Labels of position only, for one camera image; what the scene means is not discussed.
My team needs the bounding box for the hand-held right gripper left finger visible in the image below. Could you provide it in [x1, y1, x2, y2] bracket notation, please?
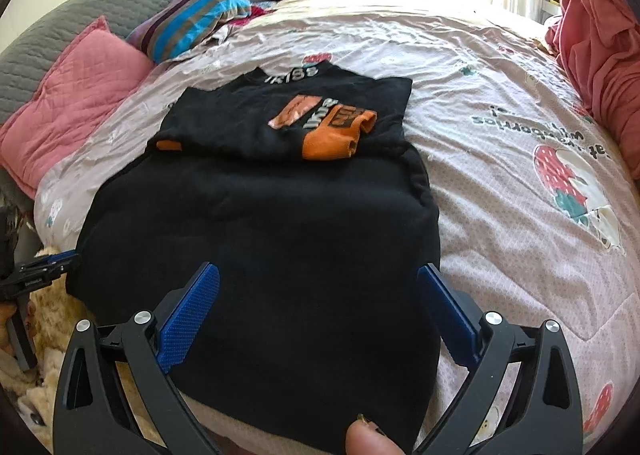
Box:
[52, 261, 223, 455]

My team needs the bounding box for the pink crumpled blanket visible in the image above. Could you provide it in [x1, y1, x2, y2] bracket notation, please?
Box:
[545, 0, 640, 181]

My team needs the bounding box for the black sweater with orange cuffs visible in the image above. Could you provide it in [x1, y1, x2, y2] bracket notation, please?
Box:
[65, 60, 441, 453]

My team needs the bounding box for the printed pink bed quilt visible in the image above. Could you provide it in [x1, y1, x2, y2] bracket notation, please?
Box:
[32, 0, 640, 455]

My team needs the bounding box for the white desk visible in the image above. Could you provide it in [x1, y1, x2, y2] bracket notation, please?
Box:
[540, 0, 563, 26]

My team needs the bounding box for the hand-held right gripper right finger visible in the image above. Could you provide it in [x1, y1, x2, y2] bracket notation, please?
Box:
[412, 262, 585, 455]

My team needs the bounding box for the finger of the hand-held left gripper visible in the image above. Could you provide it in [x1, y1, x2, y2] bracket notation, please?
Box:
[14, 262, 80, 288]
[36, 249, 82, 270]

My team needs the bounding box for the pink quilted pillow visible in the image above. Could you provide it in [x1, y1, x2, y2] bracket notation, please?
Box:
[0, 15, 156, 198]

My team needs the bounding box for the person's right hand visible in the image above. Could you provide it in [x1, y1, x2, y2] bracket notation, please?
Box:
[345, 414, 407, 455]

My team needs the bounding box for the grey quilted headboard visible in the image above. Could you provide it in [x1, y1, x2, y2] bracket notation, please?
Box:
[0, 0, 261, 123]

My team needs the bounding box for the cream fluffy blanket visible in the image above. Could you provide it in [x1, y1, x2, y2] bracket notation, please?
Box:
[0, 245, 166, 436]

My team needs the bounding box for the striped pillow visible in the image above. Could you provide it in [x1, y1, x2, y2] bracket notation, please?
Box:
[125, 0, 253, 63]

